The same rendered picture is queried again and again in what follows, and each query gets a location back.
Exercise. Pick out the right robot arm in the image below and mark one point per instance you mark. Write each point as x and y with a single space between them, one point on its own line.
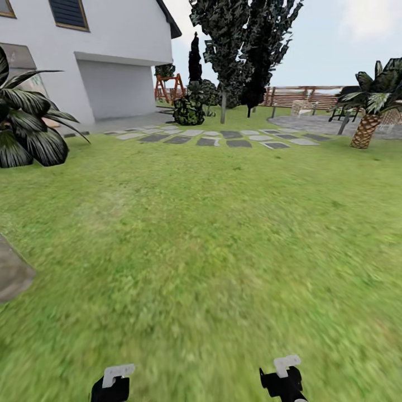
285 383

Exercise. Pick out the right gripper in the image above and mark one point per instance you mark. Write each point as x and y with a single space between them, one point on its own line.
277 385

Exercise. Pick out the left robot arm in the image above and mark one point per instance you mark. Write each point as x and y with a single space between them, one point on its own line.
112 388

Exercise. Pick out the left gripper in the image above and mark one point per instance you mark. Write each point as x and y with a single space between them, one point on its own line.
119 392

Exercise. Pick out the charcoal grill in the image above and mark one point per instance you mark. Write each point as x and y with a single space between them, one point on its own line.
350 89

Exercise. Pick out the fixed window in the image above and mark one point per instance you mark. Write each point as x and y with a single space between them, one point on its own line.
20 60

